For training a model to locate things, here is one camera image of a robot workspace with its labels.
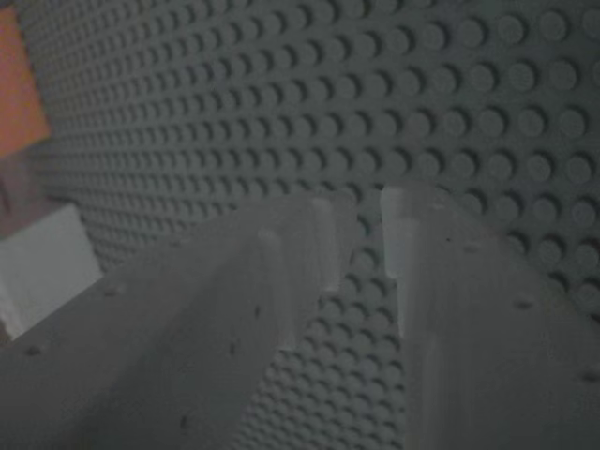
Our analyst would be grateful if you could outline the grey studded Lego baseplate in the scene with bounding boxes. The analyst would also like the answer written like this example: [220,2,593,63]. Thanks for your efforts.
[13,0,600,450]

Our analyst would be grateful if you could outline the white block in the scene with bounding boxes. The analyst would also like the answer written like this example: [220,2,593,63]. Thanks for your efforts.
[0,203,103,341]

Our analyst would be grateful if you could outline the orange block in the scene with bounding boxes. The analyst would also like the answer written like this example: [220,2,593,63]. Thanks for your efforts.
[0,7,52,158]

